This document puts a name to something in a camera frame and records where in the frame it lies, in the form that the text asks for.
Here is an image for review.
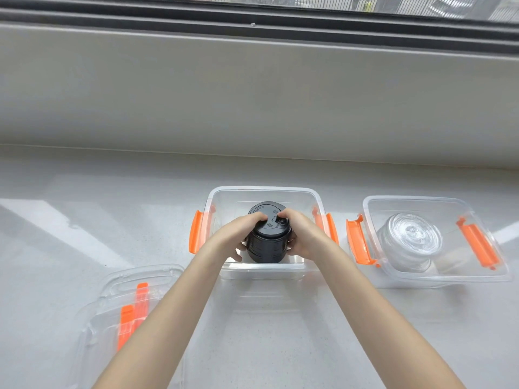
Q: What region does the person's right hand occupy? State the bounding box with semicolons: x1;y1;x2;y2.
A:
277;208;335;262

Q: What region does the person's left hand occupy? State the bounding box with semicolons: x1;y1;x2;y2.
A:
206;212;268;264

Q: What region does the stack of black cup lids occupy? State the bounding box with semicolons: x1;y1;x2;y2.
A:
244;202;292;264

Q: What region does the person's right forearm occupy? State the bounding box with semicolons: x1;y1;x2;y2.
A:
311;238;467;389

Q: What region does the person's left forearm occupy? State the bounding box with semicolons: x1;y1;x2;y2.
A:
92;238;232;389

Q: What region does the clear box with orange latches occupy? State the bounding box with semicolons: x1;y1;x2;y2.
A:
188;186;340;281
345;194;512;289

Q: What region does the stack of clear cup lids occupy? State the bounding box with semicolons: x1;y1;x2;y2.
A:
377;212;445;274

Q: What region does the clear box lid orange handle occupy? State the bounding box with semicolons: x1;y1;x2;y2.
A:
66;295;151;389
97;263;187;389

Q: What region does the dark window frame rail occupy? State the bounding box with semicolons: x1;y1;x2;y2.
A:
0;0;519;55

